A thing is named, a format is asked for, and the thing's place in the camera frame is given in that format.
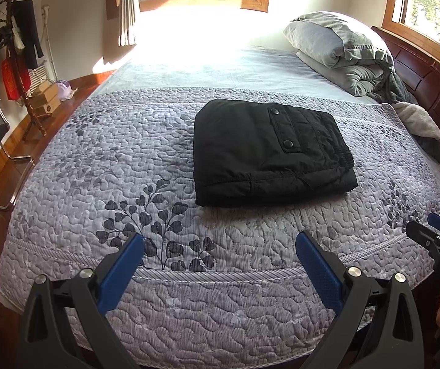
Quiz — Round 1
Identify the white slatted rack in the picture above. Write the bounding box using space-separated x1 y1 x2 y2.
28 63 49 93

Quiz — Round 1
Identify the grey quilted bedspread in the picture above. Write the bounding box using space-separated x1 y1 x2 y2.
0 86 440 367

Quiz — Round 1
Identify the dark grey blanket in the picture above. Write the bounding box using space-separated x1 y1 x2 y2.
416 134 440 164

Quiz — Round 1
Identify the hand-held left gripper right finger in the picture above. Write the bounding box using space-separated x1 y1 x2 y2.
295 231 426 369

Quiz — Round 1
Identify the white pole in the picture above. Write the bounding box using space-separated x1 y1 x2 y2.
41 5 57 85

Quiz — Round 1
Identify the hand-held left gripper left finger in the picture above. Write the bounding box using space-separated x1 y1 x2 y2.
18 232 146 369

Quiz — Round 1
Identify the grey knit throw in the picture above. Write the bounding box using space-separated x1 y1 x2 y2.
368 67 420 104

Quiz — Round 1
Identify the cardboard box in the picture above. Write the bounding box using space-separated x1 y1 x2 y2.
31 98 61 118
31 83 59 102

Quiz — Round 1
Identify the grey curtain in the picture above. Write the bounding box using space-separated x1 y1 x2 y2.
117 0 139 47

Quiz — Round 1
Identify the dark wooden headboard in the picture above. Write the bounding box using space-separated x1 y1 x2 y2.
370 26 440 208

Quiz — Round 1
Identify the red bag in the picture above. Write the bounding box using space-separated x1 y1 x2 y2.
1 56 32 101

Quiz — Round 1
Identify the black jacket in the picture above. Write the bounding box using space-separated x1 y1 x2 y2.
194 99 359 207

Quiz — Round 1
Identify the lilac round appliance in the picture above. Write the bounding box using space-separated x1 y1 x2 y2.
57 79 78 101

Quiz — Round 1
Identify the white fleece blanket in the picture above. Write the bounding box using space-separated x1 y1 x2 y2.
392 101 440 139

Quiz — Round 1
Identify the black hanging garment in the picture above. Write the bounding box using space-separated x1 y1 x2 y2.
13 0 45 69

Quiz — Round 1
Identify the grey bed sheet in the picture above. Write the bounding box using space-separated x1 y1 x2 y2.
101 48 440 220

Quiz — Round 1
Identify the grey comforter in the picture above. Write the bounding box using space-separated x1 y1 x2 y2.
283 11 397 97

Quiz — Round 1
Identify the wooden coat rack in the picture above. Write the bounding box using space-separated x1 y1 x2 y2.
0 0 48 141

